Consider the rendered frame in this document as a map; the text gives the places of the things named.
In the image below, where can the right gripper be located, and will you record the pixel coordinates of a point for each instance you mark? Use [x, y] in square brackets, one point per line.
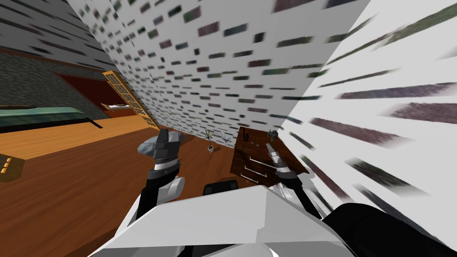
[280, 162]

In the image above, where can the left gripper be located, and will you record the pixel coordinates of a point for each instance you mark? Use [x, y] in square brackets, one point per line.
[165, 150]

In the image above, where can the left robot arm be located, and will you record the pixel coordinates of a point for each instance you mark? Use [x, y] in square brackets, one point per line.
[153, 192]

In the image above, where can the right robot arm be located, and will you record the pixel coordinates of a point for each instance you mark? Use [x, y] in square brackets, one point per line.
[375, 232]

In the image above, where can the dark brown wooden dresser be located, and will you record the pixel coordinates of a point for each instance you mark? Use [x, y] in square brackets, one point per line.
[257, 150]

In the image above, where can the grey figurine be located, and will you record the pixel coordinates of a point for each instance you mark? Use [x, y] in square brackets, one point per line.
[273, 134]

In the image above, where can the black object on dresser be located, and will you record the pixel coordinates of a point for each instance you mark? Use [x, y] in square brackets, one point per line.
[245, 134]

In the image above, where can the small potted plant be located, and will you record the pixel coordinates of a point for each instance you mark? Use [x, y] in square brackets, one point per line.
[210, 141]

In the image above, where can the yellow glass-pane door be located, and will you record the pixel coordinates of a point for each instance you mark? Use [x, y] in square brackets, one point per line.
[130, 100]

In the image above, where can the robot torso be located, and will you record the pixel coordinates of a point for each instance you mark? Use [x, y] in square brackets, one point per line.
[221, 221]

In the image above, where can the green sofa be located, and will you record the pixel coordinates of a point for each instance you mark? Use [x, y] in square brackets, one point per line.
[39, 116]

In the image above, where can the dark cabinet with yellow squares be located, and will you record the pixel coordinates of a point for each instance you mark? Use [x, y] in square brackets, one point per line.
[9, 167]

